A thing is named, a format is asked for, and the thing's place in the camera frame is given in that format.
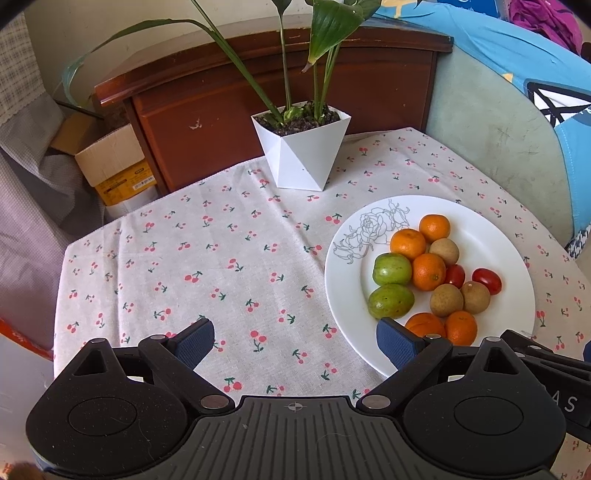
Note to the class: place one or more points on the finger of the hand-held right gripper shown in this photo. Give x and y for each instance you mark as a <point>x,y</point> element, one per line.
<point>540,355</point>

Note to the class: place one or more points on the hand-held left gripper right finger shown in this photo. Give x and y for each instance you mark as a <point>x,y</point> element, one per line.
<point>399,346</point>

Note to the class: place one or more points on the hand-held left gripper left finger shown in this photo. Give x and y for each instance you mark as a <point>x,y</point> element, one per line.
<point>196,344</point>

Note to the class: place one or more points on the mandarin orange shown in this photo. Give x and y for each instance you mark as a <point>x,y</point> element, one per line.
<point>429,272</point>
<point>425,324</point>
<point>408,243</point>
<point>434,228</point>
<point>461,327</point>

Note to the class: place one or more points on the green mango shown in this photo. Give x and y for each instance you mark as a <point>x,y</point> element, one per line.
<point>392,269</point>
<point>390,301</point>

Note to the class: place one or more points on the brown kiwi fruit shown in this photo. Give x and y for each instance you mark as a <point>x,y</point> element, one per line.
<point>444,251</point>
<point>475,297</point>
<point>446,300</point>

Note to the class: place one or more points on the red cherry tomato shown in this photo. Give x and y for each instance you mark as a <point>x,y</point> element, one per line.
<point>487,280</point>
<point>455,276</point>

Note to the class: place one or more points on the white plate with line drawing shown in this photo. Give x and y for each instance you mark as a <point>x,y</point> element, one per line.
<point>489,230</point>

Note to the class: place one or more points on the cherry print tablecloth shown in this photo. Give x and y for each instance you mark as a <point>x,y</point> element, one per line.
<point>184,240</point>

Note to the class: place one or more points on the orange box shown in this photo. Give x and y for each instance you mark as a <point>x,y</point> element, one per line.
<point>18,337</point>

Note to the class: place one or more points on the open cardboard box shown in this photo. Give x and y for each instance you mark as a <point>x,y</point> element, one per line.
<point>111,157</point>

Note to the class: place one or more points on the white faceted plant pot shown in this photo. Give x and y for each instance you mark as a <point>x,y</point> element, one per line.
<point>300,152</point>

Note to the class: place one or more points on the grey checkered curtain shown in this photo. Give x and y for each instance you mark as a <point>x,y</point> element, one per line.
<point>32,184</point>

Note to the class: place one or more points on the grey-green armchair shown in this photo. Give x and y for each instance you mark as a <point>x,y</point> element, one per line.
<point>485,120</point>

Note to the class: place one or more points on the dark wooden cabinet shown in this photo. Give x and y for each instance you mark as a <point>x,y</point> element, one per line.
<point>207,101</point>

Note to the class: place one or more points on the blue covered sofa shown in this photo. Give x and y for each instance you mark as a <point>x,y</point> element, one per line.
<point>498,50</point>

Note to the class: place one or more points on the green leafy plant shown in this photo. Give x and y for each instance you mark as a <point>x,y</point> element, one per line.
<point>330,18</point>

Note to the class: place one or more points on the purple garment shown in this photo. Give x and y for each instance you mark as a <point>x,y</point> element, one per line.
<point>545,18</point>

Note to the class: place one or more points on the blue cardboard box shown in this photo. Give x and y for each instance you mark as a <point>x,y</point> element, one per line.
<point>480,5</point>

